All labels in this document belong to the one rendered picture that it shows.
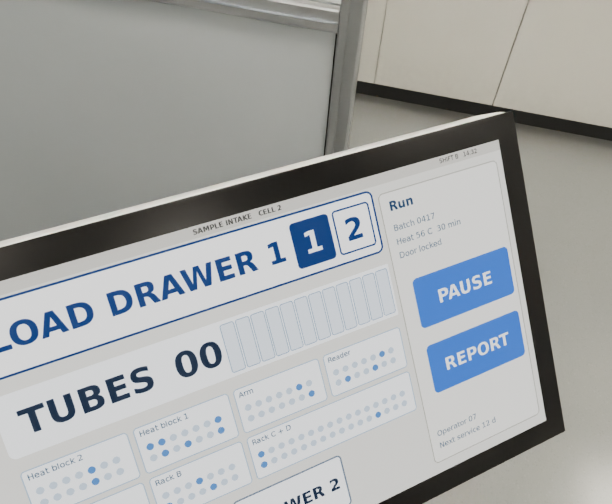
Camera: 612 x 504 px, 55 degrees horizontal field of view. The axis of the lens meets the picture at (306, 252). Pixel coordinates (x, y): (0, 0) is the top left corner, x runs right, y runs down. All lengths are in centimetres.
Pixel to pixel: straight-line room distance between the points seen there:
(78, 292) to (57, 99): 100
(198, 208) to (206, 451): 18
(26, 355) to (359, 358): 24
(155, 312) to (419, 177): 23
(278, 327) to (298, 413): 7
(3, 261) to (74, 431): 12
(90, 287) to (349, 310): 19
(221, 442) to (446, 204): 26
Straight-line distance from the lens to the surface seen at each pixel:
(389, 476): 54
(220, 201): 43
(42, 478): 46
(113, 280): 42
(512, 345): 57
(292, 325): 46
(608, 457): 184
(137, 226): 42
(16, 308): 42
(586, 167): 266
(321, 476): 51
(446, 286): 51
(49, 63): 135
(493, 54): 252
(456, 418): 55
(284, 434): 48
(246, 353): 45
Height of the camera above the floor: 149
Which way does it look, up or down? 48 degrees down
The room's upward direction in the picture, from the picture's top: 5 degrees clockwise
